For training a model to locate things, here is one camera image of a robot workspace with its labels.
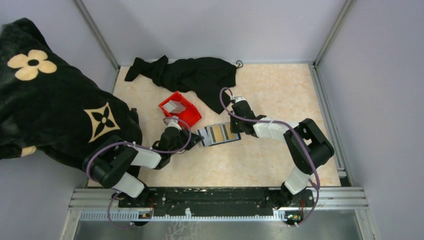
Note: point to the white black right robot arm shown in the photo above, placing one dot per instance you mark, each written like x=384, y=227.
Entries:
x=307, y=144

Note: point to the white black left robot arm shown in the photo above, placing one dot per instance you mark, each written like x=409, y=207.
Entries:
x=109, y=164

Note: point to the stack of silver cards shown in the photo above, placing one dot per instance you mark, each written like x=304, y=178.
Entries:
x=174, y=107

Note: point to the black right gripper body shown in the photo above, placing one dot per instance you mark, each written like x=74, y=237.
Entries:
x=236, y=125

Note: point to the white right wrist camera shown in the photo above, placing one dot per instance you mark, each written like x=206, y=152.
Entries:
x=237, y=99

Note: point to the silver credit card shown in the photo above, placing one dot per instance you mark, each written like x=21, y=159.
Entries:
x=202, y=132

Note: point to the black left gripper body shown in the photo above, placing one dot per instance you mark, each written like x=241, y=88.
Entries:
x=183, y=138

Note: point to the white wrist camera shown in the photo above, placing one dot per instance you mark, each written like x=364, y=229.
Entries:
x=172, y=122
x=237, y=99

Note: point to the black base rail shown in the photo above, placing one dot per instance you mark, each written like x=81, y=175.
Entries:
x=217, y=201

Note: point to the gold credit card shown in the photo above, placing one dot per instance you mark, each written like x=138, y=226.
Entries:
x=215, y=134
x=229, y=135

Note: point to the black cloth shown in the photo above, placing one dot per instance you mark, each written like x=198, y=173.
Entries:
x=205, y=76

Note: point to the red plastic bin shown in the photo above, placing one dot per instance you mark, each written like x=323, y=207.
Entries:
x=190, y=116

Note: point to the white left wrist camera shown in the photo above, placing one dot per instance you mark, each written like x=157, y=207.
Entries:
x=172, y=122

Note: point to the black leather card holder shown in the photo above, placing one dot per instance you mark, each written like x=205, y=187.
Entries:
x=225, y=141

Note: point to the black floral blanket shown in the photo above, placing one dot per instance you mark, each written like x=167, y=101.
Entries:
x=49, y=105

